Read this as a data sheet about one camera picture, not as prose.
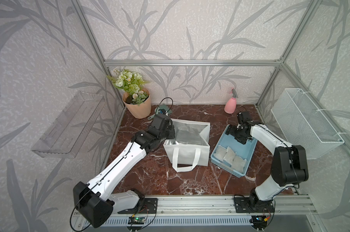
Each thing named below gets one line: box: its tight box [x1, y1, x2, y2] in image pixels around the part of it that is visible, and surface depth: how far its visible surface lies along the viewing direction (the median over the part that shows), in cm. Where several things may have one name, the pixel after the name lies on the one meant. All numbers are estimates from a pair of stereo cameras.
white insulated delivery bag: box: [163, 118, 211, 173], surface depth 72 cm
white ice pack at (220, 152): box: [213, 145, 228, 161], surface depth 91 cm
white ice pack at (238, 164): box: [231, 155, 248, 174], surface depth 87 cm
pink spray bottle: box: [224, 88, 239, 115], surface depth 111 cm
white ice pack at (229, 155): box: [222, 145, 237, 165], surface depth 89 cm
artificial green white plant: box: [106, 68, 150, 106], surface depth 96 cm
